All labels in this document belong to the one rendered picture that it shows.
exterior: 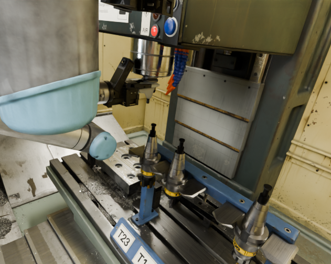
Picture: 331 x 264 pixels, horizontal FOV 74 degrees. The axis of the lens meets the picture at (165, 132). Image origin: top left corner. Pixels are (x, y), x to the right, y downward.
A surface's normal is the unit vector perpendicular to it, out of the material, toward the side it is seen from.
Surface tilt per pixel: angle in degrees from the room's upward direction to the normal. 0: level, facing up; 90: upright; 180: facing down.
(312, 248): 0
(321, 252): 0
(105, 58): 90
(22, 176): 24
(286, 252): 0
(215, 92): 90
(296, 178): 90
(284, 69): 90
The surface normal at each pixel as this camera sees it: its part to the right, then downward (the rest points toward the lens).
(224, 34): 0.68, 0.37
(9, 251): 0.02, -0.95
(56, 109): 0.50, 0.44
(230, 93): -0.72, 0.20
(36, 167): 0.39, -0.68
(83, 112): 0.86, 0.33
